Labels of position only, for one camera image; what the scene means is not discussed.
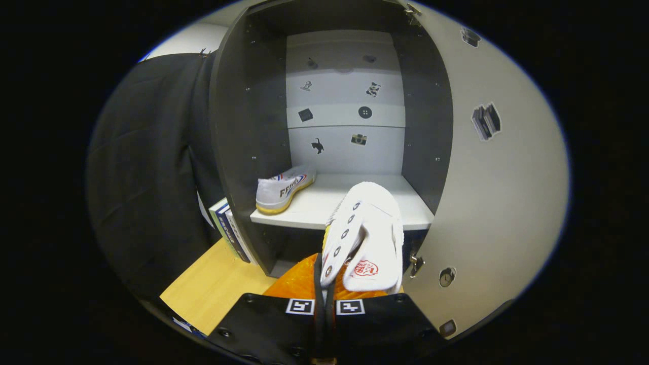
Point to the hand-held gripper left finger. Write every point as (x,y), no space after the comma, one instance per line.
(274,329)

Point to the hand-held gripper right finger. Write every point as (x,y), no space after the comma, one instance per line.
(380,329)

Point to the white canvas shoe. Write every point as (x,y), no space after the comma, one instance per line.
(279,192)
(375,228)

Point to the dark grey shoe cabinet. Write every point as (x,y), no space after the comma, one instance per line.
(243,126)

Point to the grey cover book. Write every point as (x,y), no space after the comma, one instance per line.
(237,238)

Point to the dark blue spine book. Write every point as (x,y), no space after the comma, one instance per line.
(225,228)

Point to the green spine book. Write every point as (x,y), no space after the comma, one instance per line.
(217,213)

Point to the black backdrop cloth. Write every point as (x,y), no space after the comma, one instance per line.
(142,177)

